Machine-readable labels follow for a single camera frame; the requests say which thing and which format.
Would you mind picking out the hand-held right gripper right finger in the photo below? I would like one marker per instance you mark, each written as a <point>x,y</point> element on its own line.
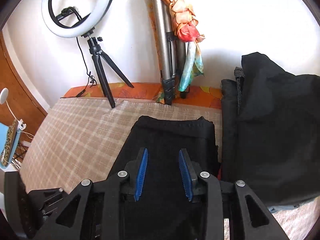
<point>185,175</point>

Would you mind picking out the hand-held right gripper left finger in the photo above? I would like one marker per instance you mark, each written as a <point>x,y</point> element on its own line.
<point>140,175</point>

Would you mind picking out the black pants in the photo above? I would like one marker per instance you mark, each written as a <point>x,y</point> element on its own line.
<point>170,135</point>

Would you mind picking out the light blue board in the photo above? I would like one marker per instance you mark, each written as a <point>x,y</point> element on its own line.
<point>3,135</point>

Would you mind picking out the beige plaid blanket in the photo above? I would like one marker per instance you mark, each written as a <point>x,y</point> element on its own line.
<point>75,135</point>

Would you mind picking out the orange patterned bed sheet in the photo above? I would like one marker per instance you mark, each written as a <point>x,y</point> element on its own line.
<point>140,90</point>

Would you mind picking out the blue grey folded garment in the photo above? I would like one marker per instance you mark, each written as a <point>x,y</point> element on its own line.
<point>282,207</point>

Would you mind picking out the black folded garment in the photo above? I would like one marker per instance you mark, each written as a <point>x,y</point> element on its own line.
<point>280,130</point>

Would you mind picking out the white clip lamp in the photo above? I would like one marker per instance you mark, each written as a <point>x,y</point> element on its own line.
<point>3,96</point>

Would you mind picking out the wooden door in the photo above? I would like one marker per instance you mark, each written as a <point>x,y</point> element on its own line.
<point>20,90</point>

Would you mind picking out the small black tripod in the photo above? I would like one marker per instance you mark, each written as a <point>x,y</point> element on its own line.
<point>100,65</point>

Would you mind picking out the folded silver tripod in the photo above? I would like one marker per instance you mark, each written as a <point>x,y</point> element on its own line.
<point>160,30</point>

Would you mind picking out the folded tripod with orange cloth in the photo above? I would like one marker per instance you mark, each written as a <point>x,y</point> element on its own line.
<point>185,25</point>

